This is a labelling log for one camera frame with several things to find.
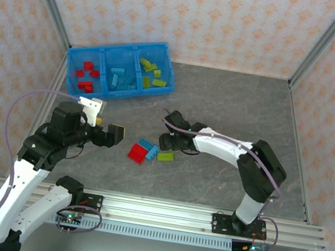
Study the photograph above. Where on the small green lego brick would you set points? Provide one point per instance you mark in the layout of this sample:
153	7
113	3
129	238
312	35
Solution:
157	73

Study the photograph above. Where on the small red lego brick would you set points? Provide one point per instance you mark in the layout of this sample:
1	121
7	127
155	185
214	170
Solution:
80	73

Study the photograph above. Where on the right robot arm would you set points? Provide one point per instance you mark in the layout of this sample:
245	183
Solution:
262	172

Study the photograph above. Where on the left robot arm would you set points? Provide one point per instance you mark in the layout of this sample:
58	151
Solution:
13	193

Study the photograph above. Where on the large red lego brick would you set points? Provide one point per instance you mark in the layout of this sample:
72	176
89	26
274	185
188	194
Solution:
137	153

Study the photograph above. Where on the blue three-compartment bin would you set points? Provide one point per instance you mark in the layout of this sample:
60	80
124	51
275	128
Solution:
80	54

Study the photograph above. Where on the small circuit board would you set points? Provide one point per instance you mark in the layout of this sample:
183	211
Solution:
251	248
69	219

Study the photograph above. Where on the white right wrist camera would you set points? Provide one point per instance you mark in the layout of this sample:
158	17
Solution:
172	135

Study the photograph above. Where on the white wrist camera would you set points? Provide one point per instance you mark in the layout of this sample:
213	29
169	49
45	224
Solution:
92	107
172	135

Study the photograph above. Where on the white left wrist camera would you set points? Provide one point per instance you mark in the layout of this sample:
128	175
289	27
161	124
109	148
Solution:
92	107

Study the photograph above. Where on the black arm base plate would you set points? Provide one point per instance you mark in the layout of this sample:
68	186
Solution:
220	223
93	203

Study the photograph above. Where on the aluminium mounting rail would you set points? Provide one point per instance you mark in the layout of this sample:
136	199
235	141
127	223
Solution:
156	213

